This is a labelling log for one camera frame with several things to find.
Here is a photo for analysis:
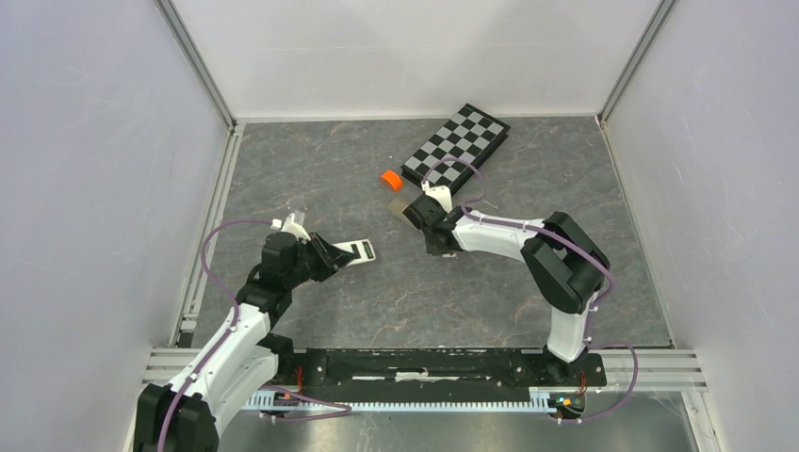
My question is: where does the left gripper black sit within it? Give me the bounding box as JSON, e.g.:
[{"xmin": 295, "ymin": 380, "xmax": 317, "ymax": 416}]
[{"xmin": 285, "ymin": 230, "xmax": 354, "ymax": 288}]

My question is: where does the red white remote control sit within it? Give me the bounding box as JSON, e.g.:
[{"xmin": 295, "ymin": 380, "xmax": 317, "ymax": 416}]
[{"xmin": 334, "ymin": 239, "xmax": 376, "ymax": 266}]

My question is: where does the white beige remote control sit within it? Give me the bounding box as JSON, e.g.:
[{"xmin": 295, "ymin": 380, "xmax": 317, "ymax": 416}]
[{"xmin": 387, "ymin": 198, "xmax": 410, "ymax": 223}]

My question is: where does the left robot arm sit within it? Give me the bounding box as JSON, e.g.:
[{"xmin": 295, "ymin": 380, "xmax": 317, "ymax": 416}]
[{"xmin": 133, "ymin": 228, "xmax": 374, "ymax": 451}]

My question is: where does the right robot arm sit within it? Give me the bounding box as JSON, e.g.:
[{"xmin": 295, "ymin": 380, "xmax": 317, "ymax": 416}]
[{"xmin": 402, "ymin": 195, "xmax": 615, "ymax": 384}]

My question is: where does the orange tape roll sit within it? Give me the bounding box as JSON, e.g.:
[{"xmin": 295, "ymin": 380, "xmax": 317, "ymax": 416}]
[{"xmin": 379, "ymin": 169, "xmax": 403, "ymax": 192}]

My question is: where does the folded black chessboard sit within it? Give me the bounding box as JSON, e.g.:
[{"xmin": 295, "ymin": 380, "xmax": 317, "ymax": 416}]
[{"xmin": 400, "ymin": 104, "xmax": 511, "ymax": 194}]

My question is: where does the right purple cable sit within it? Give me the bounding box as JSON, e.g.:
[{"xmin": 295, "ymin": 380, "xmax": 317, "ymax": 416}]
[{"xmin": 421, "ymin": 155, "xmax": 639, "ymax": 424}]

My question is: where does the purple cable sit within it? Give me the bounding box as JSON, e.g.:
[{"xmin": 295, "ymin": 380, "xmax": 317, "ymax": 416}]
[
  {"xmin": 421, "ymin": 155, "xmax": 639, "ymax": 424},
  {"xmin": 155, "ymin": 218, "xmax": 354, "ymax": 452}
]

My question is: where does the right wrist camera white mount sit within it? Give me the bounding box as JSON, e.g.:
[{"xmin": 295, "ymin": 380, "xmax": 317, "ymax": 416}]
[{"xmin": 422, "ymin": 181, "xmax": 453, "ymax": 213}]

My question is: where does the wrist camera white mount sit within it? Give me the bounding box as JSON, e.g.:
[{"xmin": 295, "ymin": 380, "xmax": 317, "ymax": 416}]
[
  {"xmin": 422, "ymin": 181, "xmax": 453, "ymax": 213},
  {"xmin": 270, "ymin": 211, "xmax": 311, "ymax": 241}
]

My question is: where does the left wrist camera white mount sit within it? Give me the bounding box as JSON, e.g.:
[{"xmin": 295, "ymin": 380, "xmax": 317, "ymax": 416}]
[{"xmin": 270, "ymin": 211, "xmax": 311, "ymax": 241}]

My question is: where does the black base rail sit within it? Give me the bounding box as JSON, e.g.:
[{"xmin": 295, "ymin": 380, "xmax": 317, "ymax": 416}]
[{"xmin": 270, "ymin": 347, "xmax": 608, "ymax": 403}]

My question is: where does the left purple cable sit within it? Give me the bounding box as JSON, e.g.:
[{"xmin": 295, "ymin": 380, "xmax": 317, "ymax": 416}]
[{"xmin": 155, "ymin": 218, "xmax": 354, "ymax": 452}]

